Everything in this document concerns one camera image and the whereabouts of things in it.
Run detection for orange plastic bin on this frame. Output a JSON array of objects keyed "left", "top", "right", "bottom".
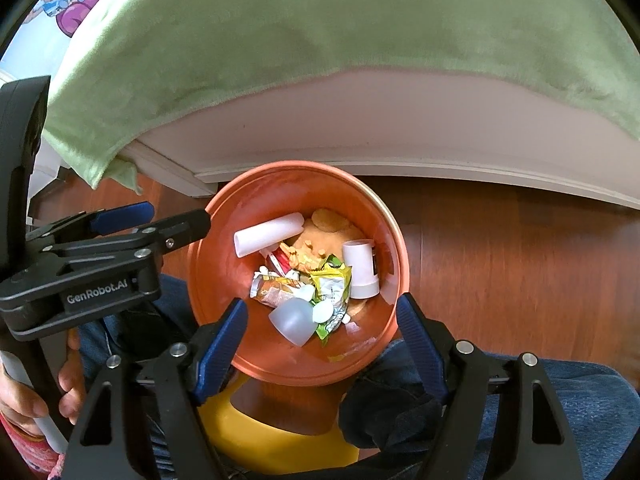
[{"left": 187, "top": 160, "right": 411, "bottom": 387}]

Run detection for clear plastic cup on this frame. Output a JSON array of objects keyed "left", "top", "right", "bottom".
[{"left": 268, "top": 296, "right": 317, "bottom": 347}]

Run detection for orange drink pouch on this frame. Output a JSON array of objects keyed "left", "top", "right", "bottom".
[{"left": 249, "top": 274, "right": 306, "bottom": 309}]

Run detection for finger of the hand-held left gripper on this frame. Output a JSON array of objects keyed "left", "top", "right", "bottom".
[
  {"left": 26, "top": 201, "right": 155, "bottom": 242},
  {"left": 42, "top": 209, "right": 212, "bottom": 272}
]

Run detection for dark cloth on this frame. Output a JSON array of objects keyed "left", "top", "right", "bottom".
[{"left": 339, "top": 355, "right": 443, "bottom": 453}]

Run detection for person's left forearm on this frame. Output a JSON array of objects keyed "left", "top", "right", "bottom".
[{"left": 0, "top": 412, "right": 66, "bottom": 480}]

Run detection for person's blue jeans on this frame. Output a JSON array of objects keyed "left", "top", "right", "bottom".
[{"left": 75, "top": 274, "right": 640, "bottom": 480}]

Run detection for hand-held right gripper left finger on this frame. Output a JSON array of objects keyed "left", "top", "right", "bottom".
[{"left": 65, "top": 297, "right": 250, "bottom": 480}]

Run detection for white plastic tube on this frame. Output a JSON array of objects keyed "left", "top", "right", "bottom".
[{"left": 234, "top": 212, "right": 304, "bottom": 259}]

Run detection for green snack packet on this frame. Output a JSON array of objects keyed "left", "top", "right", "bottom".
[{"left": 309, "top": 254, "right": 353, "bottom": 347}]

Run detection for yellow plastic stool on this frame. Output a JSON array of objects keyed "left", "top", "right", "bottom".
[{"left": 197, "top": 374, "right": 361, "bottom": 476}]

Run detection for red snack packet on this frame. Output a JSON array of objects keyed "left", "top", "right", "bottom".
[{"left": 267, "top": 250, "right": 301, "bottom": 277}]

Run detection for cream bed frame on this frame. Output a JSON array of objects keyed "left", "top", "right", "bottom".
[{"left": 117, "top": 67, "right": 640, "bottom": 211}]

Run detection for white paper cup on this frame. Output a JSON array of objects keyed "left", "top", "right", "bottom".
[{"left": 342, "top": 239, "right": 381, "bottom": 300}]

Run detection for person's left hand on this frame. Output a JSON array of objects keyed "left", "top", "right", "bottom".
[{"left": 0, "top": 332, "right": 88, "bottom": 443}]

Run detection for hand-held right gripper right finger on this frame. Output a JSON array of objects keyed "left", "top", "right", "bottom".
[{"left": 396, "top": 292, "right": 576, "bottom": 480}]

